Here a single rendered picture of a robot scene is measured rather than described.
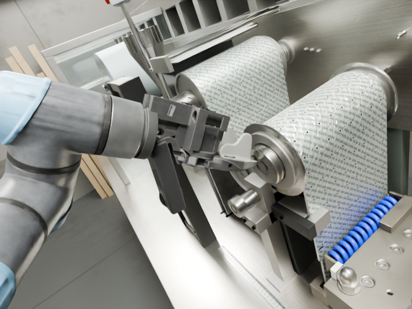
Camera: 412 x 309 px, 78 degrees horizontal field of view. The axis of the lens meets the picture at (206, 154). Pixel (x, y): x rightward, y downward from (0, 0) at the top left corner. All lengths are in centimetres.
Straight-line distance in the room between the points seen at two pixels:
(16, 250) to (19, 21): 344
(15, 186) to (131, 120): 13
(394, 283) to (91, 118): 52
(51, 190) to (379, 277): 52
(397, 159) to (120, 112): 65
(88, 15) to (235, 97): 320
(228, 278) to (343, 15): 68
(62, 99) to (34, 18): 336
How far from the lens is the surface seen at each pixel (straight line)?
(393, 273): 58
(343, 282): 53
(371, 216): 64
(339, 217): 57
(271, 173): 44
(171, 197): 37
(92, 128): 30
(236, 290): 73
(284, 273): 69
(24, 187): 32
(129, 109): 31
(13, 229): 29
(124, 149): 31
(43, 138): 30
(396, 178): 81
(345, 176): 54
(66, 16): 366
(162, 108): 33
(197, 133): 34
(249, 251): 79
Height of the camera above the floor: 151
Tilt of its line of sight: 27 degrees down
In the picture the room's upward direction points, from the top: 22 degrees counter-clockwise
